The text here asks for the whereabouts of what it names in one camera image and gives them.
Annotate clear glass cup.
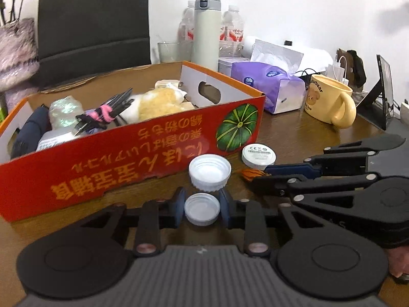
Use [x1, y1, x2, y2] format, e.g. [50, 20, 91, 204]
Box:
[157, 42, 179, 63]

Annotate white charger with cable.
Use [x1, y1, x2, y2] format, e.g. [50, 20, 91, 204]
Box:
[324, 56, 349, 85]

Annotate orange small object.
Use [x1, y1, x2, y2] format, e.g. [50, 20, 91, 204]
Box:
[240, 168, 270, 182]

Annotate black photo frame stand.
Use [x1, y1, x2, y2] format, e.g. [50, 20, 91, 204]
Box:
[356, 54, 395, 130]

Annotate purple ceramic vase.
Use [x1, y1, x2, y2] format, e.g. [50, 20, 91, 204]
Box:
[1, 18, 40, 112]

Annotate black pink hair clips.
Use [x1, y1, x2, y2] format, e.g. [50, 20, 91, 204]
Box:
[72, 88, 134, 136]

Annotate yellow fluffy sponge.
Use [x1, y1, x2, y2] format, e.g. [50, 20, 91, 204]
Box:
[120, 87, 191, 124]

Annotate black paper bag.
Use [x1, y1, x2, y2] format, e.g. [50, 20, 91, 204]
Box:
[37, 0, 151, 88]

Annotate small white bottle cap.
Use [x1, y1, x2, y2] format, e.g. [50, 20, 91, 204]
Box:
[184, 193, 220, 227]

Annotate white green milk carton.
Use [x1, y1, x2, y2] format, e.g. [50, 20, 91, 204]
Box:
[0, 93, 8, 123]

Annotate dark blue cloth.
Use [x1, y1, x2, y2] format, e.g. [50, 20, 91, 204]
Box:
[10, 105, 51, 159]

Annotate plastic water bottle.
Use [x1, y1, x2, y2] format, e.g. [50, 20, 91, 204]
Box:
[219, 6, 245, 58]
[178, 1, 195, 61]

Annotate purple tissue pack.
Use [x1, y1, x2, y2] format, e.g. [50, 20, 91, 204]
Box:
[230, 62, 306, 114]

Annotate clear plastic wrap ball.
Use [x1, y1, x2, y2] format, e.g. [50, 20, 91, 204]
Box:
[49, 96, 85, 130]

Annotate white thermos bottle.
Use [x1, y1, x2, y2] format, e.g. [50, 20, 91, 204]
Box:
[191, 0, 221, 71]

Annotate small beige wrapped box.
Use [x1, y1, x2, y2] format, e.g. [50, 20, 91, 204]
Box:
[155, 80, 180, 90]

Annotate white round lid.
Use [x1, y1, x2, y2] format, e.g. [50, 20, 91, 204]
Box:
[189, 154, 232, 192]

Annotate white round tin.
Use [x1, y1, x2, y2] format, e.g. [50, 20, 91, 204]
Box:
[241, 144, 277, 170]

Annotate red cardboard tray box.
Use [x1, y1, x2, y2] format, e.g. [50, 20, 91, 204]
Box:
[1, 62, 265, 222]

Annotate yellow bear mug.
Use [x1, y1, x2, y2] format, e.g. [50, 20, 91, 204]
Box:
[304, 74, 356, 129]

